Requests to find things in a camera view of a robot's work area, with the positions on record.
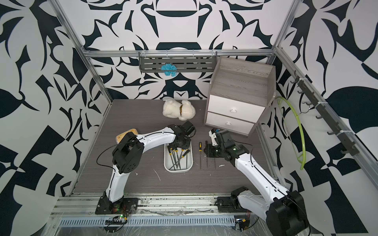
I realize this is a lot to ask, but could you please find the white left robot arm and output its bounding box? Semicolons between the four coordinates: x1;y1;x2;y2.
95;121;196;215

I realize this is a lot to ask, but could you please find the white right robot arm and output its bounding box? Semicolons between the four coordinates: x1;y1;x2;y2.
206;128;311;236

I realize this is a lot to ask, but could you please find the file tool in box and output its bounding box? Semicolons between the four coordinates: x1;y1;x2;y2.
167;145;178;171
174;149;180;169
177;149;190;171

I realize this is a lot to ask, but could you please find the white plastic storage box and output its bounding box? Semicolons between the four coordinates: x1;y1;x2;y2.
163;144;194;174

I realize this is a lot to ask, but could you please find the white plush toy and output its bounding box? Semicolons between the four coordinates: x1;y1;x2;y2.
162;98;196;121

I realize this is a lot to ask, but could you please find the grey wooden drawer cabinet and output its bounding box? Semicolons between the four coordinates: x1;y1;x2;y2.
204;57;276;136

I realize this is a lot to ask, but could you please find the yellow sponge block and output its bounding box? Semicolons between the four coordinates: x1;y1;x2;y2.
115;128;139;142

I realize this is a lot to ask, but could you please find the teal crumpled cloth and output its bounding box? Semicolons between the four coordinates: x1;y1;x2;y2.
161;64;177;77

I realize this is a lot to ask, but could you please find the green hoop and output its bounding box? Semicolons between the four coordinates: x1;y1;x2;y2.
276;96;307;171

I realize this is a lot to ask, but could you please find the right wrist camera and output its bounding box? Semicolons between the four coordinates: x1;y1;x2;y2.
209;128;219;146

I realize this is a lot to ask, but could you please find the grey slotted wall shelf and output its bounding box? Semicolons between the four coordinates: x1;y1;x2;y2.
138;54;217;73

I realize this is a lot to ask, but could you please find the grey wall hook rail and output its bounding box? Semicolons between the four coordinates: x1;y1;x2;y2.
292;71;360;156

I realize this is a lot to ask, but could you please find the white perforated cable duct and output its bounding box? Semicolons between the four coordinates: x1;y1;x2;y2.
59;215;236;228

